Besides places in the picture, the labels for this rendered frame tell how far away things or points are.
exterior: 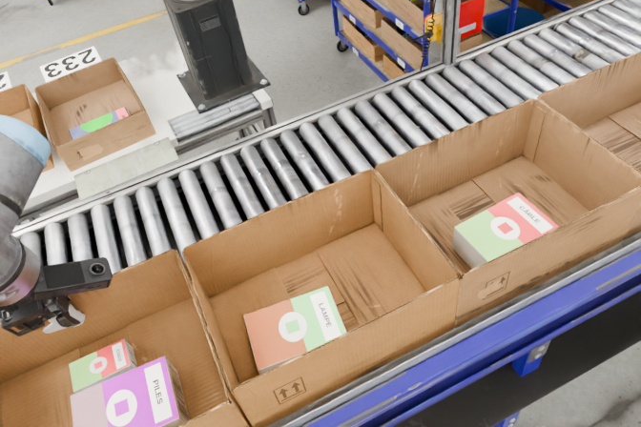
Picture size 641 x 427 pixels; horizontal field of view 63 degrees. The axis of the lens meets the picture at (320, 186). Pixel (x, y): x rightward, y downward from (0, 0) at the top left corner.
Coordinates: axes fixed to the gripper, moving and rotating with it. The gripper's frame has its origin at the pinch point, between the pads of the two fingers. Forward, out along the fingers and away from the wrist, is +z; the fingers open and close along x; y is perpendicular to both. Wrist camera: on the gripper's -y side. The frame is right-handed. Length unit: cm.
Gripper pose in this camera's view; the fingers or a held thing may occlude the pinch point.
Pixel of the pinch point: (82, 314)
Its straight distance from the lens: 103.4
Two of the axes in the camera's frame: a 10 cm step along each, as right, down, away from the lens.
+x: 4.3, 7.7, -4.7
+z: 0.2, 5.1, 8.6
